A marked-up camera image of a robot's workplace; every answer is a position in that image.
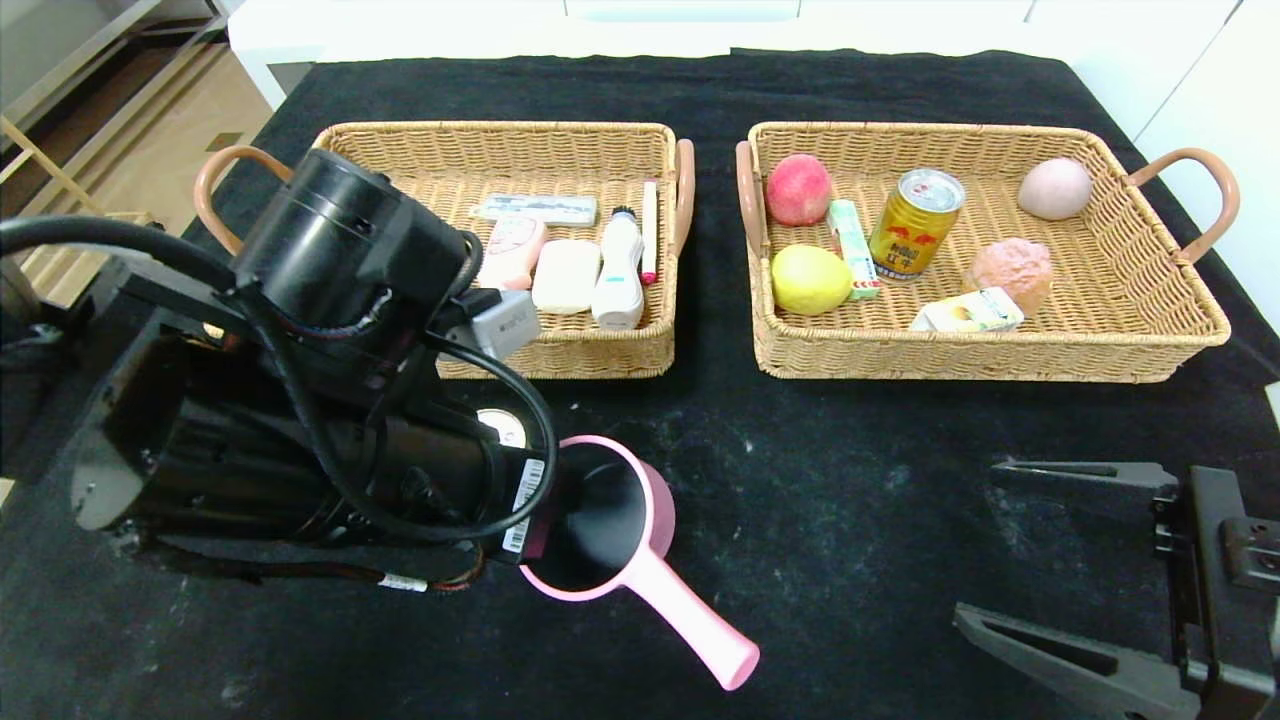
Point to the yellow lemon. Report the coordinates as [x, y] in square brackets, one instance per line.
[810, 280]

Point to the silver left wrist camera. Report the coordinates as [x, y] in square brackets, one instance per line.
[500, 325]

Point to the pale pink egg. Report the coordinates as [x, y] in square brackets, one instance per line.
[1053, 190]

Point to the small white bottle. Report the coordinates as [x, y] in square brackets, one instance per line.
[618, 280]

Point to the small tin can green label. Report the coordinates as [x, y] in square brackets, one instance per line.
[505, 425]

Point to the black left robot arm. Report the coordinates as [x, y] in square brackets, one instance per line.
[250, 420]

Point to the pink red peach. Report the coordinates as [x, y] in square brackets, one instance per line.
[798, 190]

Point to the pink saucepan with dark inside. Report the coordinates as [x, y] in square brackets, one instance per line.
[690, 620]

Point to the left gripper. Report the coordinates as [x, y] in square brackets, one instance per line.
[524, 507]

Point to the golden drink can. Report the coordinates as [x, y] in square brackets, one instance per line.
[912, 235]

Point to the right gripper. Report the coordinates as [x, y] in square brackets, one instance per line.
[1208, 580]

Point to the pink lotion bottle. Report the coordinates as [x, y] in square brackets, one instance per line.
[512, 250]

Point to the lumpy orange brown bread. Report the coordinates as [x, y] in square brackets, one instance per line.
[1008, 268]

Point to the white pen with pink tip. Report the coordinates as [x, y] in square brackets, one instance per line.
[649, 230]

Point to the red Hi-Chew candy pack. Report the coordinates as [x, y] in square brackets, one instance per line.
[855, 250]

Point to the white soap bar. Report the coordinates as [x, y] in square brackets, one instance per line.
[565, 277]

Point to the small juice carton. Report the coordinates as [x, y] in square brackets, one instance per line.
[970, 312]

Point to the white low cabinet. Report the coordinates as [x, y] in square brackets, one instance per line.
[400, 30]

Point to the toothpaste tube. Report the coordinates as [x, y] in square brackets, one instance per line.
[535, 209]

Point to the grey metal shelf unit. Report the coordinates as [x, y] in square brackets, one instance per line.
[100, 40]

